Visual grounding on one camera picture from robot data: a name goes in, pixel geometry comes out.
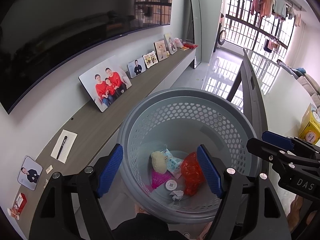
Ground red plastic bag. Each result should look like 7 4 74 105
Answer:
181 152 205 196

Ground white paper ball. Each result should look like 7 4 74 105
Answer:
169 190 184 202

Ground white round lid with QR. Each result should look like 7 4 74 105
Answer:
165 179 177 191

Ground white blue snack packet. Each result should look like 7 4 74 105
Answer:
161 148 183 179

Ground pink plastic shuttlecock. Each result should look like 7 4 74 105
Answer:
151 168 172 189

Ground beige sloth plush toy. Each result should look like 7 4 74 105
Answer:
150 151 167 174

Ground person's hand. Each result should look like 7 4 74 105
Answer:
287 195 304 231

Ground yellow cardboard box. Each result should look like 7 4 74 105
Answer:
298 104 320 145

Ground small red white box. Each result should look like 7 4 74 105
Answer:
7 193 27 220

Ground small photo card of man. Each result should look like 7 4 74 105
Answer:
17 156 43 191

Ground grey sectional sofa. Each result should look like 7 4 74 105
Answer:
297 74 320 108

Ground black pen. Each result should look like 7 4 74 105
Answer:
56 135 68 160

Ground white notepad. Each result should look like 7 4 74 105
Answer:
50 129 78 164

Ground grey perforated laundry basket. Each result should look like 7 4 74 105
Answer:
117 87 263 224

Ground red item on console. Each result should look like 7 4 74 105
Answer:
183 42 198 49

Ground barred window grille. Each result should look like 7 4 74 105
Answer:
222 0 296 60

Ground pink plush on console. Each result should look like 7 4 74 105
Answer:
174 38 183 49

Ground hanging laundry clothes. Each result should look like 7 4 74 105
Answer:
249 0 302 27

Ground photo of man in black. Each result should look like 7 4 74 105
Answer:
127 57 146 79

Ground large family photo red shirts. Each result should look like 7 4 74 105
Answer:
79 56 132 112

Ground leaning floor mirror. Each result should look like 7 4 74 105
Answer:
187 0 202 69

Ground large curved black television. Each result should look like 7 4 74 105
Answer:
1 0 172 112

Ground tall portrait photo frame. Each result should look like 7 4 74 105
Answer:
164 33 177 55

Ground baby photo frame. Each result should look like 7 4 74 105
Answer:
154 40 168 62

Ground small multi-picture photo frame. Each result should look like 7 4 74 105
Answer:
143 51 158 69

